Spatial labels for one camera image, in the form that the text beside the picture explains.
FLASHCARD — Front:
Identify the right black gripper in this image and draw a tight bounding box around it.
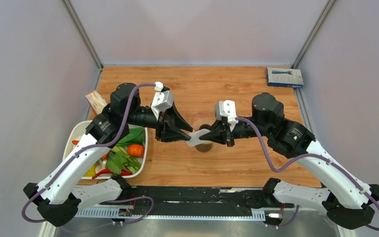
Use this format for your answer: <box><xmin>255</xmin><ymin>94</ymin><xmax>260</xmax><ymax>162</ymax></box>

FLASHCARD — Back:
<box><xmin>199</xmin><ymin>117</ymin><xmax>271</xmax><ymax>147</ymax></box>

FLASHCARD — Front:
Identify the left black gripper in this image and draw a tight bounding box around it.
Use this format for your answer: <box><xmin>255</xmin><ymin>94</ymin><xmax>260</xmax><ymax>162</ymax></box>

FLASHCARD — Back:
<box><xmin>124</xmin><ymin>99</ymin><xmax>193</xmax><ymax>144</ymax></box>

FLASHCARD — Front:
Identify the smoked glass carafe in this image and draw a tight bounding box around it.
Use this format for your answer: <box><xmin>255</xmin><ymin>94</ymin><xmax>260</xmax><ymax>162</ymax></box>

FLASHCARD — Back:
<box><xmin>195</xmin><ymin>142</ymin><xmax>213</xmax><ymax>153</ymax></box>

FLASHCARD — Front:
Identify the white paper coffee filter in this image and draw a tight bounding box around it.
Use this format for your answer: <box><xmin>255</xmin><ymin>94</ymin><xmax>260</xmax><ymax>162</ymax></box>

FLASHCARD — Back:
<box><xmin>186</xmin><ymin>129</ymin><xmax>213</xmax><ymax>147</ymax></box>

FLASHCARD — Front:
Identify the white vegetable tray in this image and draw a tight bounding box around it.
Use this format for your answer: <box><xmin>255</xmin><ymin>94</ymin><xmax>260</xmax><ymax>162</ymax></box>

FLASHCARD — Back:
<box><xmin>62</xmin><ymin>120</ymin><xmax>148</xmax><ymax>179</ymax></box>

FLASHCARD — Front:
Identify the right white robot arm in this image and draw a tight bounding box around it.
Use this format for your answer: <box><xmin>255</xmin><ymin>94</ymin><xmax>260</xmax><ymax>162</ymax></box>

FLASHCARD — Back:
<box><xmin>191</xmin><ymin>93</ymin><xmax>379</xmax><ymax>230</ymax></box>

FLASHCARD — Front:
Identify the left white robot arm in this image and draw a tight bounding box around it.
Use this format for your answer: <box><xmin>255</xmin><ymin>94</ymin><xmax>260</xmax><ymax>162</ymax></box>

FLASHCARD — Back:
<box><xmin>23</xmin><ymin>82</ymin><xmax>193</xmax><ymax>227</ymax></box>

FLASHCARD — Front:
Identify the coffee filter pack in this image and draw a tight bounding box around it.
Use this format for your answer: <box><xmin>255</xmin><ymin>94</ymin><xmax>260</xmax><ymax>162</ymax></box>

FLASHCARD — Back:
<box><xmin>85</xmin><ymin>90</ymin><xmax>107</xmax><ymax>115</ymax></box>

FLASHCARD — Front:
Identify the green bok choy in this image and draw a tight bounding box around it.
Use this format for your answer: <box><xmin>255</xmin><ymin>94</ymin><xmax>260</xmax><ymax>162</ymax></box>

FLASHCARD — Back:
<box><xmin>116</xmin><ymin>127</ymin><xmax>145</xmax><ymax>147</ymax></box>

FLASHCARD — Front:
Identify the small orange pumpkin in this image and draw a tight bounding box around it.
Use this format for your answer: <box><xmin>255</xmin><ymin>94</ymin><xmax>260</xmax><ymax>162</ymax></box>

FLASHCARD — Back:
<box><xmin>127</xmin><ymin>144</ymin><xmax>145</xmax><ymax>158</ymax></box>

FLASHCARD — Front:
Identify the green leafy vegetable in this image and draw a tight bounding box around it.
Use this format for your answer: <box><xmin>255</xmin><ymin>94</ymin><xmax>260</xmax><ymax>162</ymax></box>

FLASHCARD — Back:
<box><xmin>106</xmin><ymin>147</ymin><xmax>142</xmax><ymax>176</ymax></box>

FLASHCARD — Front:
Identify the red chili pepper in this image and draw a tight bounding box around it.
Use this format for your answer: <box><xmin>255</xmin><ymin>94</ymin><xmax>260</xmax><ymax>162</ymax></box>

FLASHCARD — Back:
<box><xmin>92</xmin><ymin>168</ymin><xmax>133</xmax><ymax>179</ymax></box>

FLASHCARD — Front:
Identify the blue white box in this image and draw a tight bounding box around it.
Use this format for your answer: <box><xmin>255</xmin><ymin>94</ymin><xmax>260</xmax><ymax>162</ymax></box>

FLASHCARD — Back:
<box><xmin>265</xmin><ymin>67</ymin><xmax>304</xmax><ymax>88</ymax></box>

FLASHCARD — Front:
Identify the yellow napa cabbage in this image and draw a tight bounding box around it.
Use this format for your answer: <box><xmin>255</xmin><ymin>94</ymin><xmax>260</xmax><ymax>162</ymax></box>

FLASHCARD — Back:
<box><xmin>83</xmin><ymin>163</ymin><xmax>99</xmax><ymax>178</ymax></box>

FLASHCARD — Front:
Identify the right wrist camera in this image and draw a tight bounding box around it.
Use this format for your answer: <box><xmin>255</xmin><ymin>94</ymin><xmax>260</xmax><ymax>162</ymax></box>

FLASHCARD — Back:
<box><xmin>215</xmin><ymin>100</ymin><xmax>238</xmax><ymax>130</ymax></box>

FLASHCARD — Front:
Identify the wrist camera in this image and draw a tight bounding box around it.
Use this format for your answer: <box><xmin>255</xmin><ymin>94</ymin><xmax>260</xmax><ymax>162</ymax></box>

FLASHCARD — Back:
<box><xmin>151</xmin><ymin>81</ymin><xmax>174</xmax><ymax>119</ymax></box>
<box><xmin>215</xmin><ymin>100</ymin><xmax>238</xmax><ymax>130</ymax></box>

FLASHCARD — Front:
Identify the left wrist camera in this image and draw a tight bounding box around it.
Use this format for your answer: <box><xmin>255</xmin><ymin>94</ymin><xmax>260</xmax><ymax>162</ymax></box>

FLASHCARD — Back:
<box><xmin>151</xmin><ymin>81</ymin><xmax>174</xmax><ymax>119</ymax></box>

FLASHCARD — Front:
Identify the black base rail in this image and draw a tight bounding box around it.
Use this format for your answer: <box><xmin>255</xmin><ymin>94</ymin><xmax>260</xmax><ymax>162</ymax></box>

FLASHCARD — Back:
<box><xmin>98</xmin><ymin>186</ymin><xmax>295</xmax><ymax>217</ymax></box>

